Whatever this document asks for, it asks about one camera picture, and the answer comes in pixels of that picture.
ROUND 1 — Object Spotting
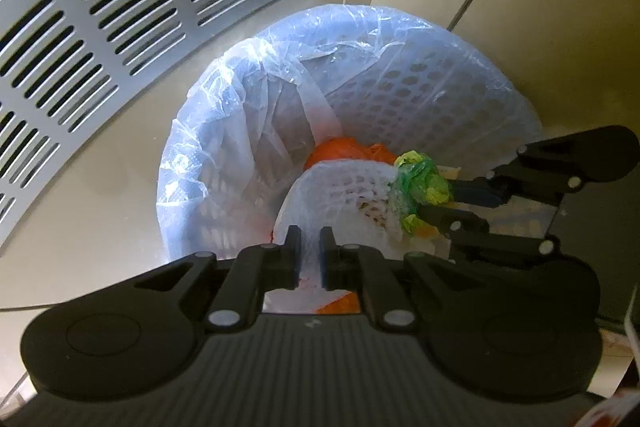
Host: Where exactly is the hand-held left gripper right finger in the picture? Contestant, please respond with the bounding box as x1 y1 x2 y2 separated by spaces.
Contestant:
320 227 493 334

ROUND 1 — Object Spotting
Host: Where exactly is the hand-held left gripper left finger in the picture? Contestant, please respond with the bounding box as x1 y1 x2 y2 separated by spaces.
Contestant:
122 227 306 334

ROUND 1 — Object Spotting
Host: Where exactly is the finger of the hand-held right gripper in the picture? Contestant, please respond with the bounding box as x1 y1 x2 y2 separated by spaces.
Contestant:
447 126 640 210
417 205 557 265

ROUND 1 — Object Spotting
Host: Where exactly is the green plastic wrapper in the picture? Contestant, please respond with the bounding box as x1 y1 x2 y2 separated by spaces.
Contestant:
390 150 453 234

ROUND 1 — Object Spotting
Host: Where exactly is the white foam fruit net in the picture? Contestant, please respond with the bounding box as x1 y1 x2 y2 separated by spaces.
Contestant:
274 159 418 293

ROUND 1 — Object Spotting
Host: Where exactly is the blue perforated trash bin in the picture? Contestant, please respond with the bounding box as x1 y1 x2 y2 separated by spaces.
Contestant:
156 2 544 315

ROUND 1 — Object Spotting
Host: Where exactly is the blue-lined waste bin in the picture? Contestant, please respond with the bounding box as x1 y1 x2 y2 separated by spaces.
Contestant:
156 2 544 315

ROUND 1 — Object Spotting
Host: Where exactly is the orange plastic bag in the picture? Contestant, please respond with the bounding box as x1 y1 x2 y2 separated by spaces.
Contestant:
304 136 401 172

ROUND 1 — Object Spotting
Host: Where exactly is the person's red printed clothing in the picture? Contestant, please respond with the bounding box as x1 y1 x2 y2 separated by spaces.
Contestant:
575 387 640 427

